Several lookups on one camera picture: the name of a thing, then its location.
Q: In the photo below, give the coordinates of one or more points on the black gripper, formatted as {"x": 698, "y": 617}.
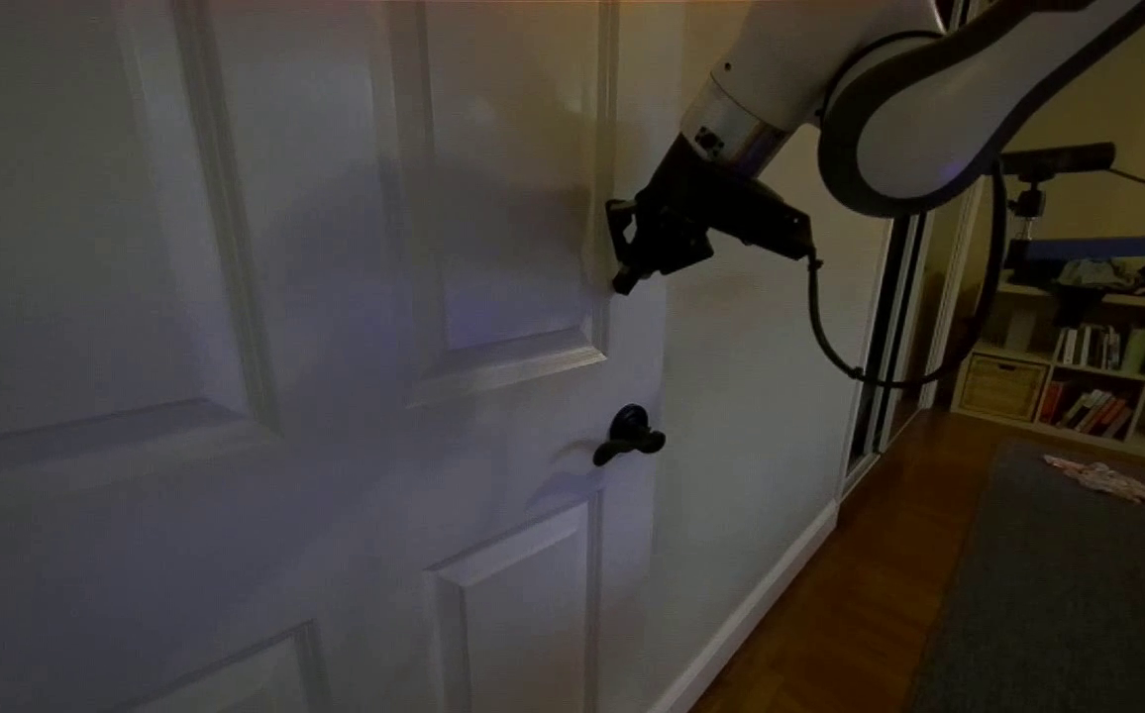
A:
{"x": 688, "y": 200}

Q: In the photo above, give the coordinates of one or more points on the white panelled door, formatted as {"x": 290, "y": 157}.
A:
{"x": 312, "y": 353}

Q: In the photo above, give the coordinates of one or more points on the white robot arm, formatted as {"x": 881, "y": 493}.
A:
{"x": 910, "y": 114}

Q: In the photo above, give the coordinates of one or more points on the white baseboard trim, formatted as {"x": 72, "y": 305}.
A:
{"x": 736, "y": 631}

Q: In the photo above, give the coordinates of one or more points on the wooden bookshelf with books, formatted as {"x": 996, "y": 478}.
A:
{"x": 1069, "y": 378}

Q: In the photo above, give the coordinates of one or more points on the pink cloth on rug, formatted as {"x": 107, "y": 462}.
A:
{"x": 1100, "y": 478}

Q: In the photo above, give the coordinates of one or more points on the grey-green area rug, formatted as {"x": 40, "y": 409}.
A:
{"x": 1046, "y": 601}

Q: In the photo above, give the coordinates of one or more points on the dark sliding door frame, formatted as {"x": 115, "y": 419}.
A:
{"x": 884, "y": 334}

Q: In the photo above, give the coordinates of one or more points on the black door lever handle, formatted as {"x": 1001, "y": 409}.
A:
{"x": 626, "y": 435}

